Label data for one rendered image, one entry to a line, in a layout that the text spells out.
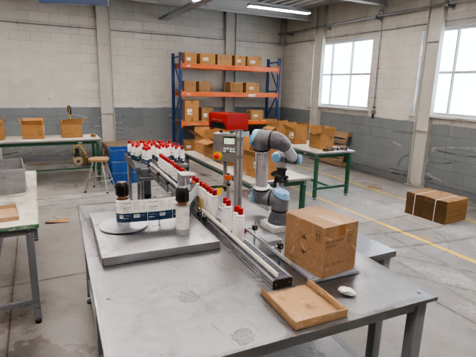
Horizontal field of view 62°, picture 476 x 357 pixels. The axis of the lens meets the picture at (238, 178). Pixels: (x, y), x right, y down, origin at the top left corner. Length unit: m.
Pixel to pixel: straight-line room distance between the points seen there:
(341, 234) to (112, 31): 8.66
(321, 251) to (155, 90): 8.61
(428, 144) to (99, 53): 7.26
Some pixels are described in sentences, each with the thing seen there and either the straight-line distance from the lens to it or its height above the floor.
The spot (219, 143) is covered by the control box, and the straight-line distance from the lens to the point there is 2.62.
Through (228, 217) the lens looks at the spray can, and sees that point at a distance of 2.48.
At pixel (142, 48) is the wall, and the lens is 10.20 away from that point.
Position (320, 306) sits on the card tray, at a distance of 1.89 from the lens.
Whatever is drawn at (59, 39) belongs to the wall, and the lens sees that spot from 9.93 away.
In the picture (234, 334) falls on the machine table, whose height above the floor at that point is 0.83.
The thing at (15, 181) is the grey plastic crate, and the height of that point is 0.91.
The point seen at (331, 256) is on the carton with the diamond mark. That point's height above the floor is 0.96.
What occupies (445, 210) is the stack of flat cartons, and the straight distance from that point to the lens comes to 6.07.
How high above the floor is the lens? 1.78
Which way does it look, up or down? 13 degrees down
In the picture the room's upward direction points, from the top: 1 degrees clockwise
